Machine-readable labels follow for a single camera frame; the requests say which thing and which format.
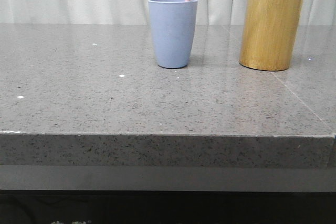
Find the blue plastic cup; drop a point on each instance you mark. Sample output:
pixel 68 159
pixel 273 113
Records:
pixel 172 28

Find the bamboo cylinder cup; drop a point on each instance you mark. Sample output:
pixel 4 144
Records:
pixel 269 34

